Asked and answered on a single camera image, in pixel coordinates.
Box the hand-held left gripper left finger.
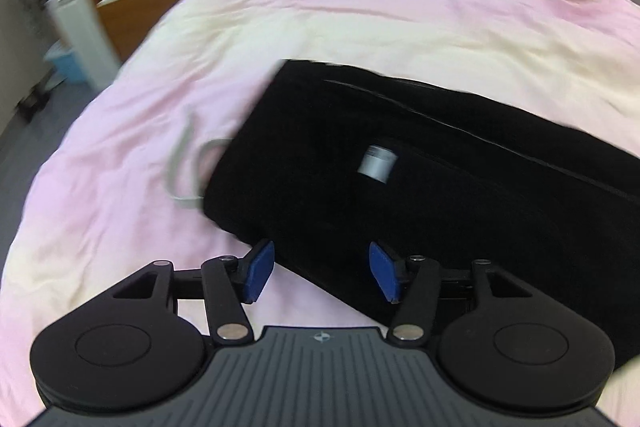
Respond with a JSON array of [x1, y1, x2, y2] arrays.
[[114, 239, 276, 347]]

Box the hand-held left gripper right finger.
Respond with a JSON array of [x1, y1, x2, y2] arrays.
[[369, 241, 533, 348]]

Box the black pants with drawstring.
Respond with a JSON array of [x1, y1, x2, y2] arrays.
[[167, 59, 640, 373]]

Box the pink and cream blanket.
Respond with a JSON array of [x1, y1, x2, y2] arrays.
[[0, 0, 640, 427]]

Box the pair of black shoes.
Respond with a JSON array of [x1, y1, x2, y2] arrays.
[[17, 72, 66, 118]]

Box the blue bin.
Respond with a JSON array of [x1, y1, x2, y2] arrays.
[[44, 42, 83, 82]]

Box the wooden desk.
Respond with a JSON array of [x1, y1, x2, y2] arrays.
[[85, 0, 241, 62]]

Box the white cabinet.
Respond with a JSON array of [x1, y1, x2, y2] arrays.
[[47, 0, 101, 88]]

